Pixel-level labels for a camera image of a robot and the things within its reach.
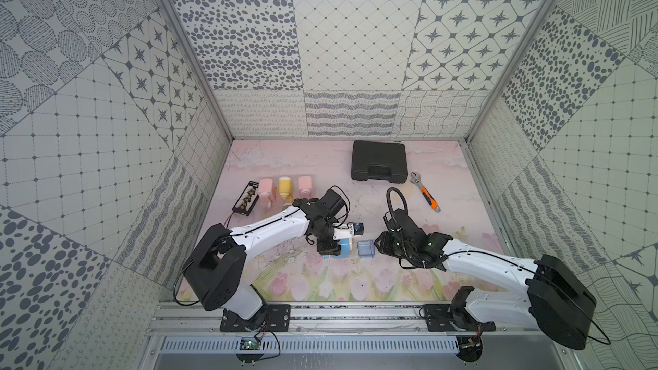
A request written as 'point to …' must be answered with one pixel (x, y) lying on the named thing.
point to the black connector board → (247, 199)
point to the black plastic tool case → (379, 161)
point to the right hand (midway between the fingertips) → (379, 246)
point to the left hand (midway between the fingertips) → (343, 244)
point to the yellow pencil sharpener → (284, 186)
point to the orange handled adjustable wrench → (426, 192)
